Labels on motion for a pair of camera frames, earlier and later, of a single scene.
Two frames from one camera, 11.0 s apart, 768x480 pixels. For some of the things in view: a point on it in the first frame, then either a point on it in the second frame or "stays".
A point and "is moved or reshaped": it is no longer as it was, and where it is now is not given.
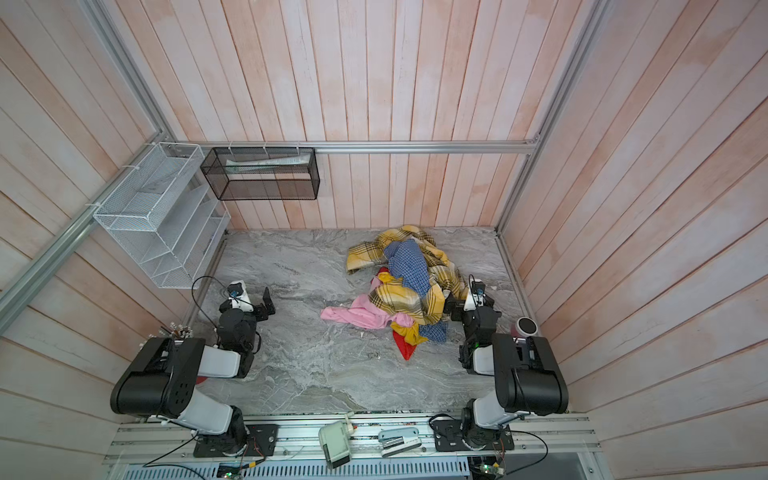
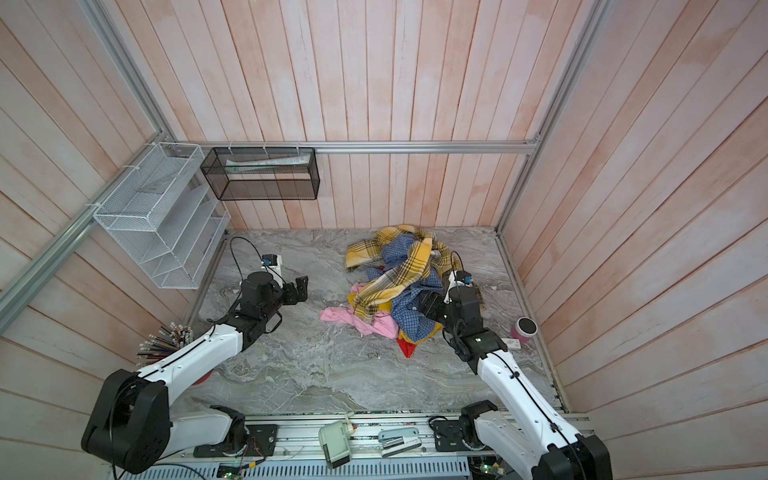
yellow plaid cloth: x=422 y=306 is moved or reshaped
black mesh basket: x=262 y=173 stays
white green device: x=335 y=443 stays
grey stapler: x=398 y=440 stays
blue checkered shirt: x=407 y=263 is moved or reshaped
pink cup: x=524 y=327 stays
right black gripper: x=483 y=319 to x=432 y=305
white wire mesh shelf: x=167 y=216 stays
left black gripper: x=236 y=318 to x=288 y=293
